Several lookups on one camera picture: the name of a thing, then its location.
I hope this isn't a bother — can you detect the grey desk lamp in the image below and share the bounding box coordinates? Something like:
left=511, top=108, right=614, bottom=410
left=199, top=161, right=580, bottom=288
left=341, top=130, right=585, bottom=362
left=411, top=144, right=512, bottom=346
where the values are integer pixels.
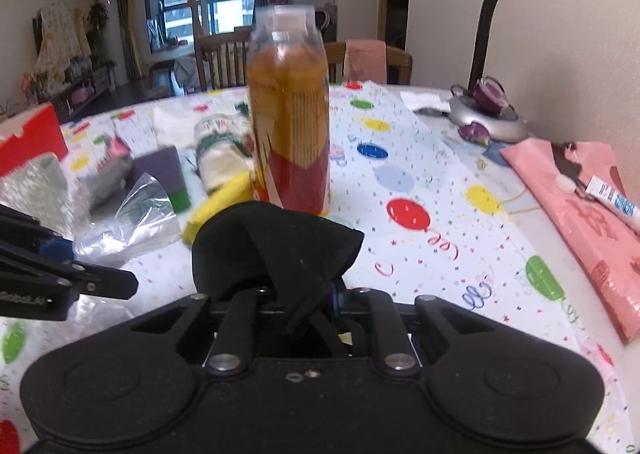
left=432, top=0, right=537, bottom=143

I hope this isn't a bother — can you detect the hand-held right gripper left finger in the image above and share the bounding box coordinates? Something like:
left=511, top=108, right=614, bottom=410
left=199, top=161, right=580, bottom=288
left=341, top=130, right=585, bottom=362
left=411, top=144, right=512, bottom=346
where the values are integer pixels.
left=131, top=287, right=274, bottom=378

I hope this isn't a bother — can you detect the small purple toy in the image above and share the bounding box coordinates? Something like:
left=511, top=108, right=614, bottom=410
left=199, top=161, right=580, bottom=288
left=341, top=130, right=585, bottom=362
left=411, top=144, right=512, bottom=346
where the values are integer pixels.
left=458, top=124, right=492, bottom=145

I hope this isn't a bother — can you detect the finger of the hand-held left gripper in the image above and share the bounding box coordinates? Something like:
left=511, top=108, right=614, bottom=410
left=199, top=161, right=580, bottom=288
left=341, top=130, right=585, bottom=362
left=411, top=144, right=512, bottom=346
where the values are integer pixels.
left=0, top=204, right=76, bottom=265
left=0, top=241, right=140, bottom=301

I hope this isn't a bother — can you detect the black cloth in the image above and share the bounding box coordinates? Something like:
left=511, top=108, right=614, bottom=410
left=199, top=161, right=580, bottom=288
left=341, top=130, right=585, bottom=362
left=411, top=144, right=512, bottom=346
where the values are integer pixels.
left=192, top=201, right=365, bottom=337

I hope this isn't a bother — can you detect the white paper sheet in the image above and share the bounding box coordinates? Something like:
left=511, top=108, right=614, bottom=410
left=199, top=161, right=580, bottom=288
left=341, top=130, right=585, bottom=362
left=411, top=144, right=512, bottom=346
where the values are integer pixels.
left=399, top=90, right=452, bottom=113

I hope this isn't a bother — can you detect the pink towel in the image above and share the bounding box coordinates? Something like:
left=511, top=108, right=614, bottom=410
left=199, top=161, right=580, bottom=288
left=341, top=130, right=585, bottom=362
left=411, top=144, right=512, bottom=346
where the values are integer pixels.
left=344, top=38, right=389, bottom=85

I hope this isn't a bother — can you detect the grey green pouch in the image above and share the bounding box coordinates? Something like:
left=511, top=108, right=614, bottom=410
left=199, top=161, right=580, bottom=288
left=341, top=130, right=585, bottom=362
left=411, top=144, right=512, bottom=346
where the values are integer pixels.
left=81, top=136, right=134, bottom=213

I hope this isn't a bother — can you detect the purple green sponge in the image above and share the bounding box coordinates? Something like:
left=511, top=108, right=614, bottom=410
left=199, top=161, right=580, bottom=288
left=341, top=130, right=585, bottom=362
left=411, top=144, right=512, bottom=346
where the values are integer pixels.
left=133, top=146, right=192, bottom=213

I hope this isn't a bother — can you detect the red box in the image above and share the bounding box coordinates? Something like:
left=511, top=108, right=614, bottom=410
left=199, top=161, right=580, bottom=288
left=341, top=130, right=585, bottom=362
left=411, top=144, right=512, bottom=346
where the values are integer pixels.
left=0, top=102, right=69, bottom=175

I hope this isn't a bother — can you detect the balloon print tablecloth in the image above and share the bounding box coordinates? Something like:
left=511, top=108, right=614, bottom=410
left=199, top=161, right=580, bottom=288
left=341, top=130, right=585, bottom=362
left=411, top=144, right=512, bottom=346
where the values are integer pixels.
left=0, top=80, right=637, bottom=454

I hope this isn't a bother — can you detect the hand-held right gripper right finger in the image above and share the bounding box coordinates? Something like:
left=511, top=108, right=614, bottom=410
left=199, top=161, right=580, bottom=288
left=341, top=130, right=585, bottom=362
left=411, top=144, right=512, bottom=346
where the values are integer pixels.
left=331, top=283, right=484, bottom=378

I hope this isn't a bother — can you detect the clear plastic bag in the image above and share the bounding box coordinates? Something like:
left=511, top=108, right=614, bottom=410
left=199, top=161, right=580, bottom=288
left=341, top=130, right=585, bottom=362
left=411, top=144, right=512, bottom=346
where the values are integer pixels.
left=72, top=172, right=182, bottom=269

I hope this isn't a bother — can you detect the white tissue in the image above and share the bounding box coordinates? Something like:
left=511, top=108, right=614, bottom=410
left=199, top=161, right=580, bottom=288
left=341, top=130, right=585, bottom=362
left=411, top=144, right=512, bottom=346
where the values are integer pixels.
left=151, top=106, right=212, bottom=149

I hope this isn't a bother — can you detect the printed cloth tote bag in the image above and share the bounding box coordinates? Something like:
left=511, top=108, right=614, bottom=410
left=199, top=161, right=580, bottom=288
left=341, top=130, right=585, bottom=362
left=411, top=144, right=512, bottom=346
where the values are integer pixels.
left=194, top=112, right=257, bottom=195

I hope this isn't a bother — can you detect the large purple toy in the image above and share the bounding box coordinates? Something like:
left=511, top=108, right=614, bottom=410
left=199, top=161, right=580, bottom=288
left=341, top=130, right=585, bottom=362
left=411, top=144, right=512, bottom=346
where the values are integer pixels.
left=472, top=77, right=510, bottom=110

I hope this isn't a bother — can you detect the pink plastic bag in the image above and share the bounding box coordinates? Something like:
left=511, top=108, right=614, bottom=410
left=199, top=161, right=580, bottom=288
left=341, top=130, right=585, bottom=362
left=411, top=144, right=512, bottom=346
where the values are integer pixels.
left=499, top=138, right=640, bottom=346

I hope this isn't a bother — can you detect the wooden chair with towel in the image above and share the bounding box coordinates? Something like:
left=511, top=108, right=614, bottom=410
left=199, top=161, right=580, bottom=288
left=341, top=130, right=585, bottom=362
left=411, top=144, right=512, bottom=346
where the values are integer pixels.
left=324, top=40, right=414, bottom=85

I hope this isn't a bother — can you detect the orange red drink bottle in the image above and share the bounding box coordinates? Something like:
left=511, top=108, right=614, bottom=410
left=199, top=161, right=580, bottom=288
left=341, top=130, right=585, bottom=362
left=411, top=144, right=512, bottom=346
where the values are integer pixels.
left=246, top=5, right=332, bottom=217

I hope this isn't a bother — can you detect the white ointment tube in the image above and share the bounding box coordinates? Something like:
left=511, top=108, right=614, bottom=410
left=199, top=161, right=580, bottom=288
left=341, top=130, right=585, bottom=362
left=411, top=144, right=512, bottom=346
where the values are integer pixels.
left=584, top=176, right=640, bottom=231

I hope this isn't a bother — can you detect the yellow sponge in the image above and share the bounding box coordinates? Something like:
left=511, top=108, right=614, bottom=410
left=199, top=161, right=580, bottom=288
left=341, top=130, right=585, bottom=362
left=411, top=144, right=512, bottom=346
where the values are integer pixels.
left=182, top=171, right=254, bottom=245

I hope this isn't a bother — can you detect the crinkled clear plastic wrap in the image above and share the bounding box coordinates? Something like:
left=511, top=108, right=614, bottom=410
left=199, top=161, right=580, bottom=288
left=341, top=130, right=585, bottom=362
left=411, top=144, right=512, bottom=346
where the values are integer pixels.
left=0, top=153, right=77, bottom=235

